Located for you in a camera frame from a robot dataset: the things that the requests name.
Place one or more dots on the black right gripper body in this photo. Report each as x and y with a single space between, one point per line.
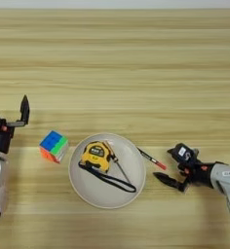
198 173

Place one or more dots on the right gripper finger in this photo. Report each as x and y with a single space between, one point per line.
171 151
167 180

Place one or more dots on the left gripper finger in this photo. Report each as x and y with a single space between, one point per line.
24 108

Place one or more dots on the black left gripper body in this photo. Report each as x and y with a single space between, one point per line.
1 139

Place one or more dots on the colourful puzzle cube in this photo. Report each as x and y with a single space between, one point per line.
53 142

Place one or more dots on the yellow black tape measure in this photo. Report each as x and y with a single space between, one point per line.
94 155

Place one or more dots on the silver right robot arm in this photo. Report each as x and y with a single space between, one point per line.
229 181

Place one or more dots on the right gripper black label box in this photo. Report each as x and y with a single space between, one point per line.
183 152

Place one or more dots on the black red pen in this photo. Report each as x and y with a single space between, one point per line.
152 159

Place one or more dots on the round white plate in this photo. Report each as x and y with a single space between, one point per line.
97 193

